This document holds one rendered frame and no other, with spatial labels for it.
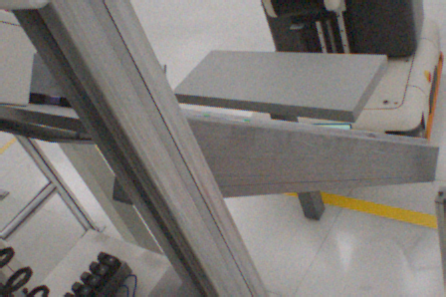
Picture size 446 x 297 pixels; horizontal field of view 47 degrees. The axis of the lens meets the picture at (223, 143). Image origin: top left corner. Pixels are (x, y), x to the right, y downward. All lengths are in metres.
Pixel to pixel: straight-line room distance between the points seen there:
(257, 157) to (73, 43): 0.23
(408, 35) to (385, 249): 0.74
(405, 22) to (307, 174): 1.44
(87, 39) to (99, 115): 0.06
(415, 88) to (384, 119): 0.17
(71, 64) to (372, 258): 1.53
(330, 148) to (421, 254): 1.18
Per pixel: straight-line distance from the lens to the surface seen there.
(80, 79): 0.27
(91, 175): 1.47
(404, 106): 1.79
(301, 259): 1.77
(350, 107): 1.30
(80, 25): 0.25
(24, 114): 0.44
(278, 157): 0.47
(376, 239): 1.77
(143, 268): 1.09
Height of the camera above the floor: 1.37
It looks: 36 degrees down
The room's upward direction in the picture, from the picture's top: 23 degrees counter-clockwise
